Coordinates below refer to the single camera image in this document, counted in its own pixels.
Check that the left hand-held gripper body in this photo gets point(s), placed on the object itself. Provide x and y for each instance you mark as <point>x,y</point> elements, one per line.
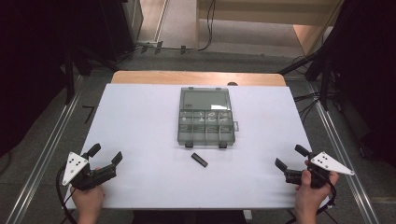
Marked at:
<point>93,177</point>

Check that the small dark object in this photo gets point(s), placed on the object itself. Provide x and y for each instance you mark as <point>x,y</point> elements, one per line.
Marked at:
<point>232,83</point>

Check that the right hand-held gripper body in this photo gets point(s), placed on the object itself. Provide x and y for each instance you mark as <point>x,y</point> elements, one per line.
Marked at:
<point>327,163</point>

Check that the clear grey compartment box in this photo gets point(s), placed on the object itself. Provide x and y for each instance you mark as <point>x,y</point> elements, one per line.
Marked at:
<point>205,124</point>

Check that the person's dark clothing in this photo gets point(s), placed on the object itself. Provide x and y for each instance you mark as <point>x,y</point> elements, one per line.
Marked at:
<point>186,217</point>

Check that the small black rectangular block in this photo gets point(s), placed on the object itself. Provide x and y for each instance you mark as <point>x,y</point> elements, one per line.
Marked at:
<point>199,160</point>

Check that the black curtain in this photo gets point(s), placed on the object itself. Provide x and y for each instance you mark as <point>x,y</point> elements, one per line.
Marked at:
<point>34,62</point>
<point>367,62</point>

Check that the white board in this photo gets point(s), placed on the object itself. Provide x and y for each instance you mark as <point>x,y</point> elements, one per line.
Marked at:
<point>149,130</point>

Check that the black stand leg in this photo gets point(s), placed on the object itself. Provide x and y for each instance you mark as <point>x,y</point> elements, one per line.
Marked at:
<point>69,81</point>
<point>297,63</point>

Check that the metal floor rail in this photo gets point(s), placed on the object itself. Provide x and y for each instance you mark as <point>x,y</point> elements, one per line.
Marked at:
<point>43,155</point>
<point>339,155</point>

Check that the light wooden furniture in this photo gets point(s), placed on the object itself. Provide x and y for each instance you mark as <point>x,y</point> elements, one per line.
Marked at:
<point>255,15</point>

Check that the person's left hand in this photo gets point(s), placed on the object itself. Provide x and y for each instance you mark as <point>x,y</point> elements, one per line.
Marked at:
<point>88,199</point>

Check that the person's right hand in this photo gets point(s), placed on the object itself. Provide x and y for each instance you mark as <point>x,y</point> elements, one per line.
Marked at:
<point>311,197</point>

